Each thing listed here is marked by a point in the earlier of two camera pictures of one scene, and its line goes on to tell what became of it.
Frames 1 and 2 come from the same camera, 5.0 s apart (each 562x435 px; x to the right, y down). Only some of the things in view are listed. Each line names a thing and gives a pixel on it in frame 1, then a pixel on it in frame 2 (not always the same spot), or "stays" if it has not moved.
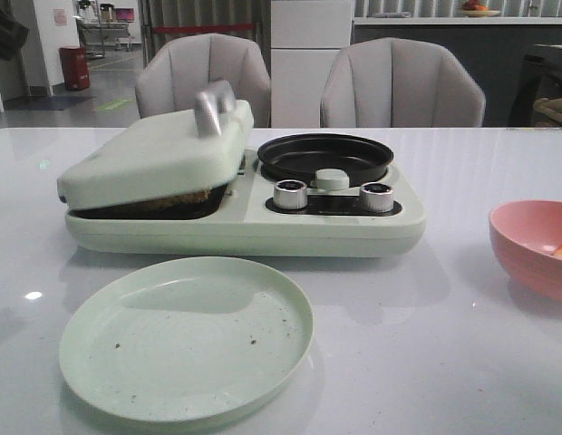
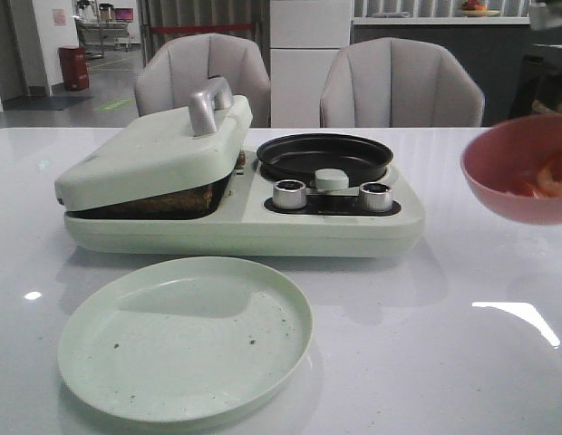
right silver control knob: x=376 y=197 stays
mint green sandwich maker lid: x=175 y=156 stays
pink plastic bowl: x=532 y=239 to x=501 y=162
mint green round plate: x=185 y=339 stays
